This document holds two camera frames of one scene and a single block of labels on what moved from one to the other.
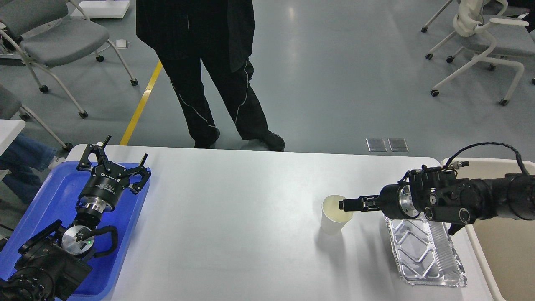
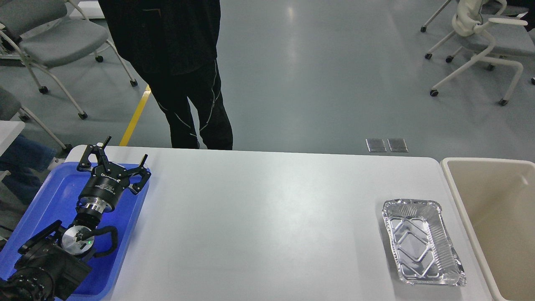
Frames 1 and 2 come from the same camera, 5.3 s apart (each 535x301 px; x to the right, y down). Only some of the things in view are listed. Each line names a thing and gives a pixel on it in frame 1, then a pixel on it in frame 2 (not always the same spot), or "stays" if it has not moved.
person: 182,34 to 171,45
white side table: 9,129 stays
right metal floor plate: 398,144 stays
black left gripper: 107,181 stays
